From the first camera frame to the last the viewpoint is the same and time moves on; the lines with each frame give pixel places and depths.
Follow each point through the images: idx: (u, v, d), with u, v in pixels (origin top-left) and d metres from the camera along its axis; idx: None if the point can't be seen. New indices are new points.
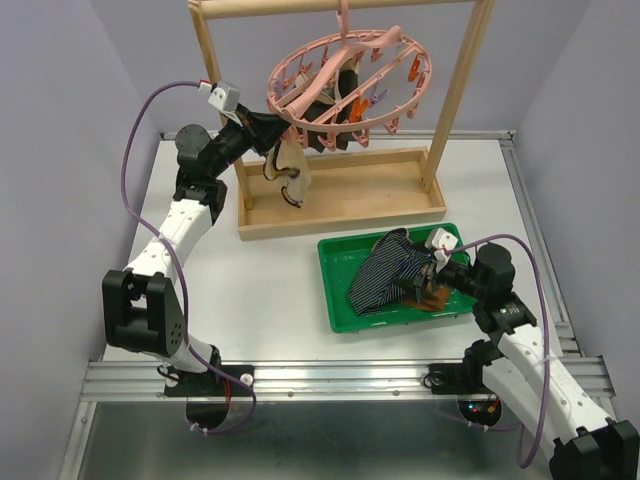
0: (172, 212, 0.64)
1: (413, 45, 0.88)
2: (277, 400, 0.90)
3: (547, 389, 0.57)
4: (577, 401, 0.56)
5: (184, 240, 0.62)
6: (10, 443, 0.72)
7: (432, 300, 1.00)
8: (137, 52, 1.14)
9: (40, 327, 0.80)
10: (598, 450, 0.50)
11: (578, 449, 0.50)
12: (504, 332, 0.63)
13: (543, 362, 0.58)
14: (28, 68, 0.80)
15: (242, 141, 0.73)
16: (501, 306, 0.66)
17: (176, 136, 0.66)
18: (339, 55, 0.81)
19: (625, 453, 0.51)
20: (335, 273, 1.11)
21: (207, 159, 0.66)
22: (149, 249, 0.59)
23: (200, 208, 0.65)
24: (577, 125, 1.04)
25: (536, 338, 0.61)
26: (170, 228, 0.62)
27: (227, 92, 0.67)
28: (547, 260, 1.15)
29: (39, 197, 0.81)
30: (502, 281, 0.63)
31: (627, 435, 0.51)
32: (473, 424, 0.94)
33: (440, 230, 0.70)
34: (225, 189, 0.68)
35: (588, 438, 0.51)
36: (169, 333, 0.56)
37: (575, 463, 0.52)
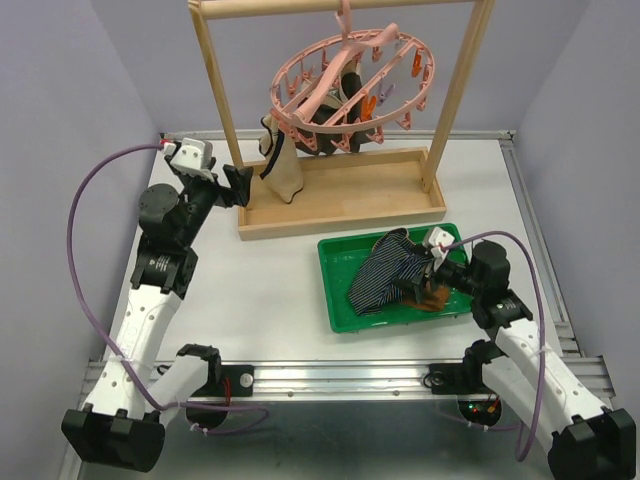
0: (132, 309, 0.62)
1: (412, 41, 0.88)
2: (276, 400, 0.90)
3: (543, 380, 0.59)
4: (573, 390, 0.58)
5: (147, 347, 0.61)
6: (10, 440, 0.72)
7: (432, 300, 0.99)
8: (137, 52, 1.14)
9: (39, 326, 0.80)
10: (594, 438, 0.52)
11: (575, 438, 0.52)
12: (501, 325, 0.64)
13: (539, 354, 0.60)
14: (28, 68, 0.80)
15: (209, 196, 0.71)
16: (498, 302, 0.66)
17: (141, 196, 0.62)
18: (341, 56, 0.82)
19: (623, 445, 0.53)
20: (335, 273, 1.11)
21: (176, 224, 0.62)
22: (108, 374, 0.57)
23: (161, 299, 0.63)
24: (577, 126, 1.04)
25: (532, 332, 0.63)
26: (131, 334, 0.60)
27: (201, 147, 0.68)
28: (546, 260, 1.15)
29: (38, 195, 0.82)
30: (498, 277, 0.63)
31: (623, 425, 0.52)
32: (473, 424, 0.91)
33: (436, 230, 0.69)
34: (191, 257, 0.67)
35: (586, 428, 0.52)
36: (143, 454, 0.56)
37: (572, 452, 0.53)
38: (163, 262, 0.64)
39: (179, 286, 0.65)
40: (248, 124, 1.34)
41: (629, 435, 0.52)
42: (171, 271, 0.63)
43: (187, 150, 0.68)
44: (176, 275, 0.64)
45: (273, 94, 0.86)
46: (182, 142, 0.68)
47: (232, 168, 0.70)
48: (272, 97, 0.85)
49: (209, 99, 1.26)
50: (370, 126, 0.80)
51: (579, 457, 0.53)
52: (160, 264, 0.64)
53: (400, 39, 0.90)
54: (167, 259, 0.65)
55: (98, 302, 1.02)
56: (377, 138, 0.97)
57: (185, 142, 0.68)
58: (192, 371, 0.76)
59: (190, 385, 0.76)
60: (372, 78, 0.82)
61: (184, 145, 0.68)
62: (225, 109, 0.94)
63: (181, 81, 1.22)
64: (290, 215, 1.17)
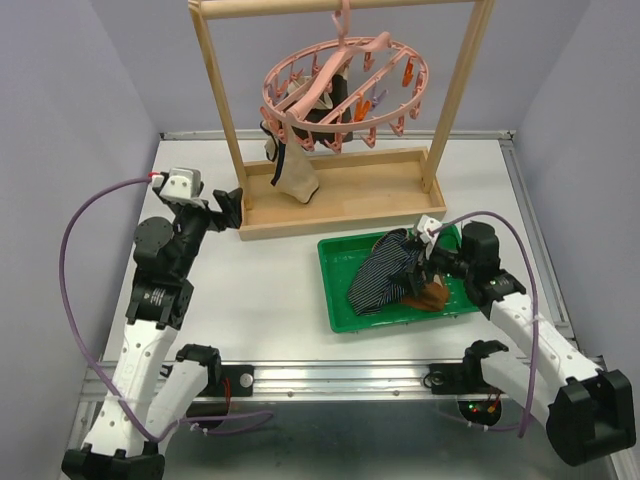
0: (128, 346, 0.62)
1: (405, 49, 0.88)
2: (276, 399, 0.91)
3: (537, 347, 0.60)
4: (566, 354, 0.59)
5: (144, 385, 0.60)
6: (11, 440, 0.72)
7: (432, 300, 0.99)
8: (137, 52, 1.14)
9: (39, 327, 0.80)
10: (590, 399, 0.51)
11: (571, 400, 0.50)
12: (495, 300, 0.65)
13: (532, 323, 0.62)
14: (28, 68, 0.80)
15: (201, 224, 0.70)
16: (491, 279, 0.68)
17: (136, 229, 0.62)
18: (336, 57, 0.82)
19: (619, 406, 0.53)
20: (335, 273, 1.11)
21: (169, 256, 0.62)
22: (106, 414, 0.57)
23: (157, 336, 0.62)
24: (578, 126, 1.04)
25: (525, 303, 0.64)
26: (128, 372, 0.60)
27: (189, 177, 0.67)
28: (547, 261, 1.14)
29: (38, 195, 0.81)
30: (488, 253, 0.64)
31: (619, 386, 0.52)
32: (473, 423, 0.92)
33: (424, 217, 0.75)
34: (189, 288, 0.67)
35: (583, 389, 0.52)
36: None
37: (569, 417, 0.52)
38: (158, 295, 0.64)
39: (175, 318, 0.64)
40: (248, 124, 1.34)
41: (626, 396, 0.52)
42: (166, 305, 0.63)
43: (175, 181, 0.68)
44: (171, 309, 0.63)
45: (265, 92, 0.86)
46: (171, 172, 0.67)
47: (222, 194, 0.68)
48: (265, 95, 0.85)
49: (209, 99, 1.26)
50: (366, 127, 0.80)
51: (578, 423, 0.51)
52: (155, 297, 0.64)
53: (392, 48, 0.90)
54: (162, 292, 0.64)
55: (98, 303, 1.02)
56: (367, 141, 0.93)
57: (173, 173, 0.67)
58: (192, 379, 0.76)
59: (190, 395, 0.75)
60: (367, 83, 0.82)
61: (173, 175, 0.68)
62: (225, 109, 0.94)
63: (181, 81, 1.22)
64: (291, 215, 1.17)
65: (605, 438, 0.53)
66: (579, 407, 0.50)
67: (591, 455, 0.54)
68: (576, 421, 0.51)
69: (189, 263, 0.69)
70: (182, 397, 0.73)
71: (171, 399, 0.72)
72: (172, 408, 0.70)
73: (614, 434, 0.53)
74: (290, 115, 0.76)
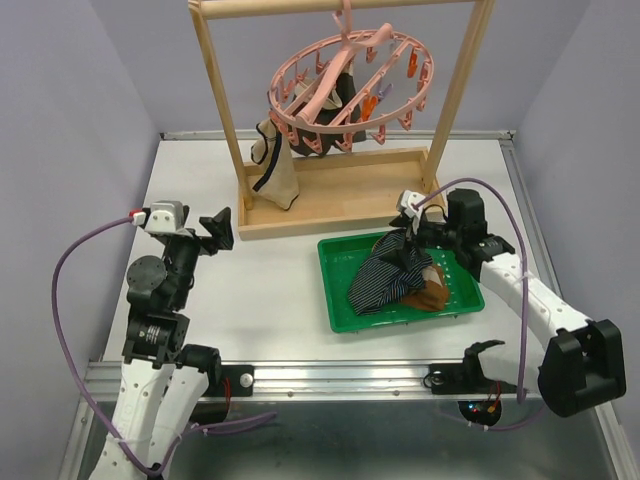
0: (126, 386, 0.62)
1: (408, 40, 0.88)
2: (277, 400, 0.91)
3: (526, 302, 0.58)
4: (557, 307, 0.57)
5: (144, 425, 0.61)
6: (11, 440, 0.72)
7: (431, 300, 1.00)
8: (137, 51, 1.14)
9: (40, 326, 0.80)
10: (580, 349, 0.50)
11: (561, 350, 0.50)
12: (483, 260, 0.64)
13: (521, 280, 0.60)
14: (28, 68, 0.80)
15: (192, 250, 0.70)
16: (480, 242, 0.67)
17: (129, 269, 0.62)
18: (340, 55, 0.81)
19: (610, 356, 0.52)
20: (335, 273, 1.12)
21: (164, 293, 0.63)
22: (109, 452, 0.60)
23: (154, 375, 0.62)
24: (577, 126, 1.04)
25: (514, 262, 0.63)
26: (127, 412, 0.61)
27: (172, 211, 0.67)
28: (547, 261, 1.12)
29: (38, 195, 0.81)
30: (475, 213, 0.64)
31: (610, 335, 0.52)
32: (473, 424, 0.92)
33: (405, 192, 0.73)
34: (185, 322, 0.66)
35: (574, 339, 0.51)
36: None
37: (559, 369, 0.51)
38: (154, 332, 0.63)
39: (172, 353, 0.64)
40: (248, 123, 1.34)
41: (616, 345, 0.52)
42: (161, 343, 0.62)
43: (158, 215, 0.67)
44: (166, 347, 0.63)
45: (271, 95, 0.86)
46: (153, 208, 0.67)
47: (208, 220, 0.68)
48: (272, 99, 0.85)
49: (209, 98, 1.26)
50: (374, 126, 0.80)
51: (570, 373, 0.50)
52: (151, 335, 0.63)
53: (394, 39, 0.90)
54: (157, 329, 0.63)
55: (98, 303, 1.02)
56: (377, 139, 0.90)
57: (154, 208, 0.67)
58: (192, 390, 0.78)
59: (190, 407, 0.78)
60: (373, 79, 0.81)
61: (155, 210, 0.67)
62: (225, 109, 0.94)
63: (181, 81, 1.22)
64: (291, 215, 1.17)
65: (596, 389, 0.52)
66: (569, 357, 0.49)
67: (583, 407, 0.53)
68: (566, 372, 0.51)
69: (184, 295, 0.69)
70: (182, 413, 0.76)
71: (172, 415, 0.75)
72: (174, 426, 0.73)
73: (604, 384, 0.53)
74: (300, 118, 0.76)
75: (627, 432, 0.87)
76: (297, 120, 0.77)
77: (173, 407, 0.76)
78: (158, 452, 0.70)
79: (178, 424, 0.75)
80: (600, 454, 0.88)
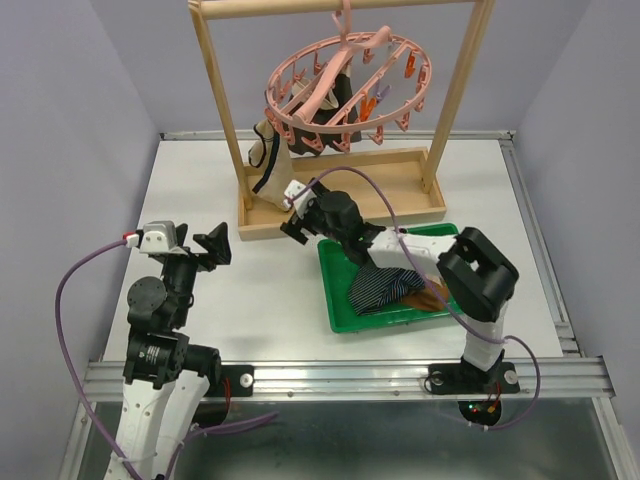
0: (128, 406, 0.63)
1: (406, 42, 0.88)
2: (277, 399, 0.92)
3: (411, 254, 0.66)
4: (431, 243, 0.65)
5: (146, 444, 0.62)
6: (11, 440, 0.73)
7: (431, 300, 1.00)
8: (137, 51, 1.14)
9: (40, 326, 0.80)
10: (459, 259, 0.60)
11: (448, 268, 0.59)
12: (369, 247, 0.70)
13: (398, 242, 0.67)
14: (28, 67, 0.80)
15: (190, 267, 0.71)
16: (361, 237, 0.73)
17: (129, 290, 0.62)
18: (339, 56, 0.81)
19: (486, 250, 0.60)
20: (335, 274, 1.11)
21: (163, 314, 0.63)
22: (113, 470, 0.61)
23: (154, 396, 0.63)
24: (577, 127, 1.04)
25: (390, 234, 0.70)
26: (130, 431, 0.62)
27: (164, 231, 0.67)
28: (547, 261, 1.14)
29: (38, 195, 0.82)
30: (351, 216, 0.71)
31: (472, 236, 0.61)
32: (473, 424, 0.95)
33: (292, 183, 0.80)
34: (183, 338, 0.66)
35: (452, 256, 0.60)
36: None
37: (458, 286, 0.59)
38: (154, 352, 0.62)
39: (172, 372, 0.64)
40: (249, 123, 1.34)
41: (484, 241, 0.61)
42: (162, 364, 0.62)
43: (151, 236, 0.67)
44: (167, 366, 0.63)
45: (269, 95, 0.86)
46: (145, 228, 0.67)
47: (201, 236, 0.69)
48: (269, 98, 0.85)
49: (209, 99, 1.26)
50: (371, 126, 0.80)
51: (464, 280, 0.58)
52: (151, 355, 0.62)
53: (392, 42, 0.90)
54: (157, 348, 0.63)
55: (97, 303, 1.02)
56: (374, 140, 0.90)
57: (146, 229, 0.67)
58: (192, 396, 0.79)
59: (191, 412, 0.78)
60: (371, 79, 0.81)
61: (147, 231, 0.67)
62: (225, 108, 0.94)
63: (181, 80, 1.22)
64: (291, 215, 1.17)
65: (499, 281, 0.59)
66: (454, 268, 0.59)
67: (500, 300, 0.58)
68: (462, 282, 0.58)
69: (184, 312, 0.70)
70: (183, 420, 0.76)
71: (174, 422, 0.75)
72: (176, 435, 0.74)
73: (503, 274, 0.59)
74: (297, 117, 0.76)
75: (627, 432, 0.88)
76: (293, 120, 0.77)
77: (174, 415, 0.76)
78: (161, 463, 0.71)
79: (178, 431, 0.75)
80: (600, 455, 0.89)
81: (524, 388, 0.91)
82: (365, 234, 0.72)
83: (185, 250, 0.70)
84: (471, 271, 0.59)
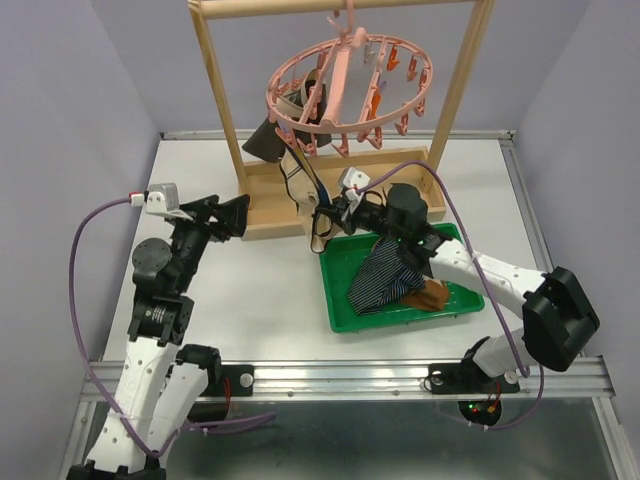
0: (130, 363, 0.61)
1: (385, 38, 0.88)
2: (277, 399, 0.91)
3: (486, 281, 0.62)
4: (513, 274, 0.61)
5: (146, 402, 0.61)
6: (12, 439, 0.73)
7: (431, 299, 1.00)
8: (137, 51, 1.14)
9: (40, 325, 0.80)
10: (549, 302, 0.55)
11: (535, 311, 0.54)
12: (430, 257, 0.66)
13: (473, 262, 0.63)
14: (29, 68, 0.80)
15: (200, 235, 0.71)
16: (420, 240, 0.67)
17: (134, 252, 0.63)
18: (341, 58, 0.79)
19: (575, 298, 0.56)
20: (336, 273, 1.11)
21: (168, 277, 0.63)
22: (109, 429, 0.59)
23: (158, 353, 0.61)
24: (578, 126, 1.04)
25: (460, 248, 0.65)
26: (130, 388, 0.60)
27: (164, 192, 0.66)
28: (548, 260, 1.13)
29: (37, 196, 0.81)
30: (421, 216, 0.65)
31: (566, 279, 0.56)
32: (473, 423, 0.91)
33: (351, 170, 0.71)
34: (189, 303, 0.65)
35: (539, 298, 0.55)
36: None
37: (538, 329, 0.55)
38: (159, 312, 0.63)
39: (177, 334, 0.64)
40: (249, 123, 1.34)
41: (575, 286, 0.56)
42: (167, 323, 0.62)
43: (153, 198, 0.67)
44: (172, 328, 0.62)
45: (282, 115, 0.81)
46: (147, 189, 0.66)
47: (206, 204, 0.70)
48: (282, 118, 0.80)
49: (209, 99, 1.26)
50: (394, 117, 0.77)
51: (551, 329, 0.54)
52: (157, 314, 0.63)
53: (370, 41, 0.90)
54: (163, 309, 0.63)
55: (98, 303, 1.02)
56: (400, 129, 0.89)
57: (149, 190, 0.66)
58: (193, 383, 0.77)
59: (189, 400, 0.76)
60: (376, 73, 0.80)
61: (150, 193, 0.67)
62: (225, 108, 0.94)
63: (181, 80, 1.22)
64: (290, 215, 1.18)
65: (579, 334, 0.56)
66: (544, 313, 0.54)
67: (577, 354, 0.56)
68: (547, 328, 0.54)
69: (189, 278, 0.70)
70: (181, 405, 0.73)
71: (171, 407, 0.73)
72: (173, 417, 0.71)
73: (584, 323, 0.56)
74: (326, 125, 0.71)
75: (627, 431, 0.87)
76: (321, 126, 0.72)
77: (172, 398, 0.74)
78: (157, 439, 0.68)
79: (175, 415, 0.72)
80: (600, 454, 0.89)
81: (524, 388, 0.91)
82: (426, 238, 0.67)
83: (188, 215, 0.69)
84: (557, 317, 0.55)
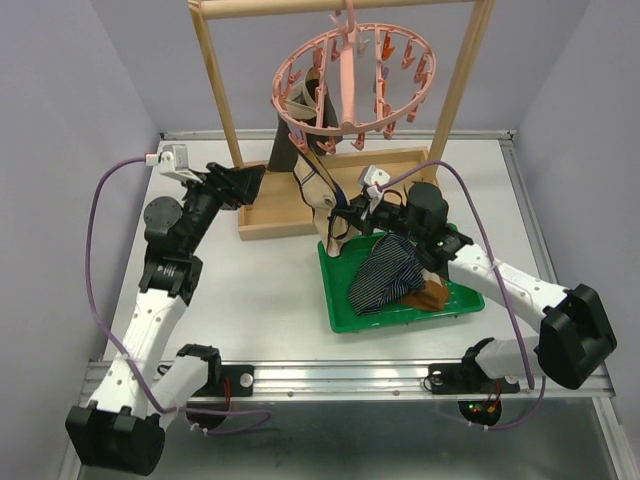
0: (140, 311, 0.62)
1: (377, 27, 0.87)
2: (277, 399, 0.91)
3: (506, 290, 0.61)
4: (534, 286, 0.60)
5: (152, 349, 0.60)
6: (12, 438, 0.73)
7: (431, 299, 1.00)
8: (137, 52, 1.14)
9: (39, 325, 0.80)
10: (569, 321, 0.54)
11: (554, 328, 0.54)
12: (448, 259, 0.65)
13: (493, 270, 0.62)
14: (28, 68, 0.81)
15: (211, 202, 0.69)
16: (438, 241, 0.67)
17: (145, 210, 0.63)
18: (346, 61, 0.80)
19: (595, 317, 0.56)
20: (336, 272, 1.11)
21: (179, 234, 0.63)
22: (114, 373, 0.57)
23: (168, 301, 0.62)
24: (578, 126, 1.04)
25: (479, 252, 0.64)
26: (137, 335, 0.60)
27: (174, 151, 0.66)
28: (547, 260, 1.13)
29: (37, 196, 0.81)
30: (439, 216, 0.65)
31: (589, 298, 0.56)
32: (473, 423, 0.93)
33: (372, 168, 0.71)
34: (198, 263, 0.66)
35: (559, 314, 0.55)
36: (145, 455, 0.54)
37: (554, 344, 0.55)
38: (170, 270, 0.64)
39: (187, 292, 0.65)
40: (249, 123, 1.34)
41: (597, 305, 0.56)
42: (177, 279, 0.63)
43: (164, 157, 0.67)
44: (182, 283, 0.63)
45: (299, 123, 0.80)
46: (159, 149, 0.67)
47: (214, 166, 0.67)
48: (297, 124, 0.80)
49: (209, 99, 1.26)
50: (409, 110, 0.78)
51: (568, 347, 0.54)
52: (168, 271, 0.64)
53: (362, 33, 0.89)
54: (174, 267, 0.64)
55: (98, 302, 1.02)
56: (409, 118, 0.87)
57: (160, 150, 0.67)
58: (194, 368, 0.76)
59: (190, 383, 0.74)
60: (380, 67, 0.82)
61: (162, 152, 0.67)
62: (225, 108, 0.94)
63: (181, 81, 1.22)
64: (291, 215, 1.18)
65: (594, 353, 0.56)
66: (563, 331, 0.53)
67: (590, 373, 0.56)
68: (565, 346, 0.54)
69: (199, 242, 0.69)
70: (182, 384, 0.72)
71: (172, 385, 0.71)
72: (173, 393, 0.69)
73: (600, 343, 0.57)
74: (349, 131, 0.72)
75: (627, 432, 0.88)
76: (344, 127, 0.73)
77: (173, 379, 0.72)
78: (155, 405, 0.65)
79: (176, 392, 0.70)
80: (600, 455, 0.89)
81: (524, 388, 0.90)
82: (444, 239, 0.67)
83: (196, 177, 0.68)
84: (576, 336, 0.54)
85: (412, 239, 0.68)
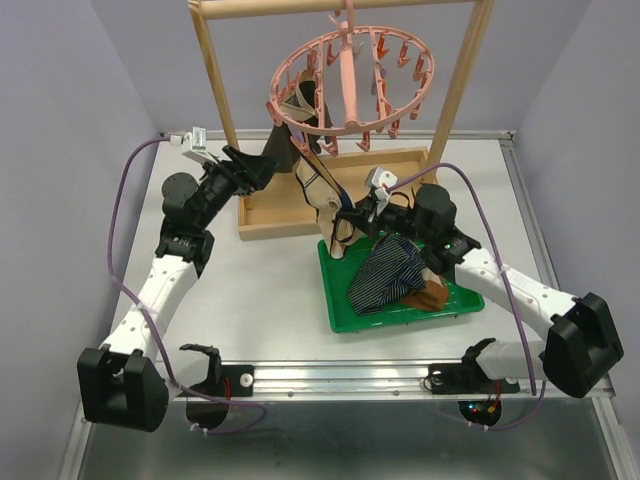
0: (154, 272, 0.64)
1: (372, 29, 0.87)
2: (277, 399, 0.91)
3: (513, 296, 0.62)
4: (542, 294, 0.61)
5: (165, 305, 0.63)
6: (12, 438, 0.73)
7: (431, 299, 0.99)
8: (137, 52, 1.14)
9: (39, 325, 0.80)
10: (577, 329, 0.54)
11: (561, 336, 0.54)
12: (455, 262, 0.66)
13: (501, 275, 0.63)
14: (29, 69, 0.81)
15: (227, 185, 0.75)
16: (446, 243, 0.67)
17: (164, 184, 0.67)
18: (347, 64, 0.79)
19: (603, 327, 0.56)
20: (336, 271, 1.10)
21: (195, 209, 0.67)
22: (128, 321, 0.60)
23: (183, 266, 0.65)
24: (578, 126, 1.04)
25: (487, 257, 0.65)
26: (151, 292, 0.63)
27: (194, 131, 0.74)
28: (548, 261, 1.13)
29: (37, 196, 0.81)
30: (448, 220, 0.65)
31: (597, 307, 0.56)
32: (473, 423, 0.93)
33: (379, 169, 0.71)
34: (210, 238, 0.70)
35: (566, 323, 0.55)
36: (151, 408, 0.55)
37: (560, 351, 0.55)
38: (184, 242, 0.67)
39: (200, 263, 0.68)
40: (249, 123, 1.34)
41: (605, 315, 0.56)
42: (190, 250, 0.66)
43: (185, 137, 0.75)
44: (194, 253, 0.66)
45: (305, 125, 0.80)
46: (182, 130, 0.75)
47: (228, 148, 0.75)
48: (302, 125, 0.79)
49: (209, 99, 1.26)
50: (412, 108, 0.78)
51: (574, 355, 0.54)
52: (182, 242, 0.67)
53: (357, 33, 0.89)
54: (188, 240, 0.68)
55: (98, 302, 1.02)
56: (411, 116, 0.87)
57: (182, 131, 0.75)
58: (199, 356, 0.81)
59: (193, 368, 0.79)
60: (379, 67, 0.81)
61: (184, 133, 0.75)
62: (225, 108, 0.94)
63: (181, 81, 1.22)
64: (291, 215, 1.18)
65: (600, 362, 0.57)
66: (571, 340, 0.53)
67: (595, 381, 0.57)
68: (571, 354, 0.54)
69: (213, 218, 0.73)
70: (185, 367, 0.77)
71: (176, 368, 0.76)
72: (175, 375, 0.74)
73: (606, 352, 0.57)
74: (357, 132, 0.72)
75: (626, 432, 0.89)
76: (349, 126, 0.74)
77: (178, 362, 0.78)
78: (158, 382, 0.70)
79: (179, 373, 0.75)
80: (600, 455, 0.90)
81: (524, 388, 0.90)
82: (451, 242, 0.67)
83: (212, 158, 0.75)
84: (583, 345, 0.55)
85: (418, 237, 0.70)
